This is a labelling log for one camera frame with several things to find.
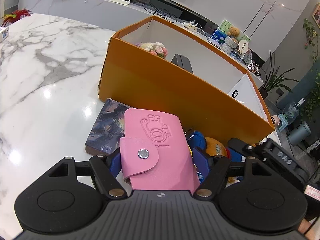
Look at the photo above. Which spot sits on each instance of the white marble tv bench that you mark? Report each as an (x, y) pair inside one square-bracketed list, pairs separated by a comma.
[(102, 13)]

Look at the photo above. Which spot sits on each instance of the water bottle jug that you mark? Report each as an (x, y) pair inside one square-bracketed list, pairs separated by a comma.
[(292, 110)]

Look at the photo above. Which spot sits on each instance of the black textured box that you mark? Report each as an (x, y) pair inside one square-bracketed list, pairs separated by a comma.
[(183, 62)]

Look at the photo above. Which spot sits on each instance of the grey trash bin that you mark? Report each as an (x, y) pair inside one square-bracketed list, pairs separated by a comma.
[(299, 134)]

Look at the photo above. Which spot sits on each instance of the potted green plant right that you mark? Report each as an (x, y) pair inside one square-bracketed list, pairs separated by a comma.
[(274, 79)]

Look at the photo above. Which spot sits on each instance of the teddy bear on stand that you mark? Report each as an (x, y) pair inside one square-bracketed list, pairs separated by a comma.
[(230, 41)]

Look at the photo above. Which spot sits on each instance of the illustrated card box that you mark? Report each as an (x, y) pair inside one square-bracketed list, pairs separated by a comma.
[(104, 137)]

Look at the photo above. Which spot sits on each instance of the red feather decoration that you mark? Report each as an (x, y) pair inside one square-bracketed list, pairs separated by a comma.
[(14, 17)]

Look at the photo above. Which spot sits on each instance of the pink snap card wallet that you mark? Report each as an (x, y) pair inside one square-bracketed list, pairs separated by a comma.
[(155, 154)]

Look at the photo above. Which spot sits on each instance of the red panda sailor plush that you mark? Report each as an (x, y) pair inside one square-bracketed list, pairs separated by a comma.
[(211, 146)]

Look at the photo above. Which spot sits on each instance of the white small carton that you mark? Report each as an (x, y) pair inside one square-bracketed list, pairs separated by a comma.
[(4, 33)]

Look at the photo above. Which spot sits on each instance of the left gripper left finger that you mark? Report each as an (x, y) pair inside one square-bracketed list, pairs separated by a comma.
[(105, 169)]

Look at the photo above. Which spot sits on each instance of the orange cardboard storage box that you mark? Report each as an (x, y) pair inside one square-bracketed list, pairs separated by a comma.
[(220, 99)]

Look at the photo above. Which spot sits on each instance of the pink space heater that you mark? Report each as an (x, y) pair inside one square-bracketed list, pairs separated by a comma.
[(276, 120)]

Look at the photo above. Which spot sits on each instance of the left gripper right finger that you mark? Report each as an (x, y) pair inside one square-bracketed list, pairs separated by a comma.
[(214, 170)]

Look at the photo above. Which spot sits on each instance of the crochet bunny with flowers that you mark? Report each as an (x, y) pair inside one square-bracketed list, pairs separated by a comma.
[(156, 48)]

